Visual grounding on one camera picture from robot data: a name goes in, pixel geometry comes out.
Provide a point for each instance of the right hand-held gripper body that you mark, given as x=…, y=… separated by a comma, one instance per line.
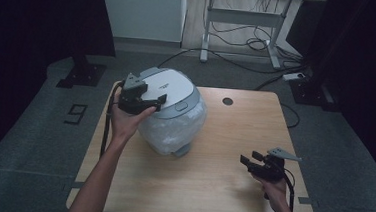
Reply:
x=272, y=168

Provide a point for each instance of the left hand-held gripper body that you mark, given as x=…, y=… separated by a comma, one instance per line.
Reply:
x=133, y=97

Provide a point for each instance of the white rice cooker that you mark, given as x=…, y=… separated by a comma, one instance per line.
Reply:
x=175, y=118

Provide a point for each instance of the person's right hand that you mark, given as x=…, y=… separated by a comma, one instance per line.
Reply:
x=275, y=192

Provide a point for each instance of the person's left hand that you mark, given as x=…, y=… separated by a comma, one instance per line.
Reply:
x=126, y=123

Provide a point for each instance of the black stand base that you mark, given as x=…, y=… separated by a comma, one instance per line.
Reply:
x=313, y=93
x=82, y=73

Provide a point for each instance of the black table grommet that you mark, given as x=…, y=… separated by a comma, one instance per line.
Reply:
x=227, y=101

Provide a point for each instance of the white power strip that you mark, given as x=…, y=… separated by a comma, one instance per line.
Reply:
x=293, y=76

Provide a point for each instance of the dark curtain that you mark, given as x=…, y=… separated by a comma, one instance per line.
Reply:
x=362, y=64
x=31, y=25

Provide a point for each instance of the white metal frame desk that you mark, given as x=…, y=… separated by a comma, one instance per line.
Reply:
x=242, y=18

